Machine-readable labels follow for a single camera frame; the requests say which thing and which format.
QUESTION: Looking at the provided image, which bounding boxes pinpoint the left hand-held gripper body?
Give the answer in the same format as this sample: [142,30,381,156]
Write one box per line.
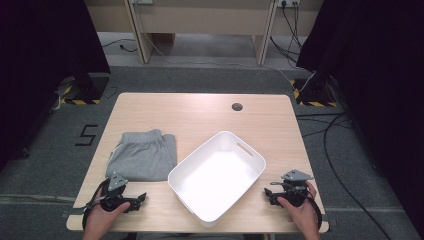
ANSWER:
[99,171,135,212]

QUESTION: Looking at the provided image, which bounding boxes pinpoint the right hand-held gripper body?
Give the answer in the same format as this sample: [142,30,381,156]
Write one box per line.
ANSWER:
[270,169,315,208]

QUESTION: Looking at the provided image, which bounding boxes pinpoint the grey shorts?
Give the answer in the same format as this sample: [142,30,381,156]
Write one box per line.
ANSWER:
[105,128,178,183]

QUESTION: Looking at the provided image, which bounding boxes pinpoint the white plastic bin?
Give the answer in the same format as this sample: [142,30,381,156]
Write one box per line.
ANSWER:
[167,130,267,228]

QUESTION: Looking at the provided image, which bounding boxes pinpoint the person's right hand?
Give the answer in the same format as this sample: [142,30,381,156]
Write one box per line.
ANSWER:
[277,182,321,233]

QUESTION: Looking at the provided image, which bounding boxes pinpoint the person's left hand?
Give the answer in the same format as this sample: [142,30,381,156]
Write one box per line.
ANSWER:
[84,199,132,231]

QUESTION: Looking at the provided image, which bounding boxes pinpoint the black stand base, striped tape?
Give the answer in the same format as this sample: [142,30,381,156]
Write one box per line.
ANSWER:
[289,77,338,108]
[59,73,111,106]

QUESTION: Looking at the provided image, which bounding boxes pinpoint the dark curtain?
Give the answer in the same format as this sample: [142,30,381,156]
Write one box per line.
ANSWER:
[295,0,424,231]
[0,0,112,174]

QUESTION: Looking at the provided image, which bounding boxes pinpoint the beige wooden desk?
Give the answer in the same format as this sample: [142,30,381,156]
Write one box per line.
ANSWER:
[83,0,324,66]

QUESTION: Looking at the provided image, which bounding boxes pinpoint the black strap of right gripper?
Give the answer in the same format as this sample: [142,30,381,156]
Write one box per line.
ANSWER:
[306,196,324,231]

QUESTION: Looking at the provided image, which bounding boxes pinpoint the black strap of gripper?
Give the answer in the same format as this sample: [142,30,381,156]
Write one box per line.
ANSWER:
[81,178,111,231]
[306,196,324,231]

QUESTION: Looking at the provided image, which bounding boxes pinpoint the black strap of left gripper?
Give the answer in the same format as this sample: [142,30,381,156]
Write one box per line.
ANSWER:
[81,178,111,231]

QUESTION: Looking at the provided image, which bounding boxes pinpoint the long black floor cable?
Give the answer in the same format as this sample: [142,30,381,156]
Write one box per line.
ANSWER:
[322,113,394,240]

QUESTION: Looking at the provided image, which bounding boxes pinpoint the thin black floor cables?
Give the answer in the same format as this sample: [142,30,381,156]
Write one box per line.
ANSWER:
[295,112,354,138]

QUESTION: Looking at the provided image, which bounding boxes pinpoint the short black cable with plug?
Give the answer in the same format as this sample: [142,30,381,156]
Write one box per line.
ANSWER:
[101,38,138,54]

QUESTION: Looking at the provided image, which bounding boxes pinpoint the black cables from socket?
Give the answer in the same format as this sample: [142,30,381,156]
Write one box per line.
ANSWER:
[269,1,313,70]

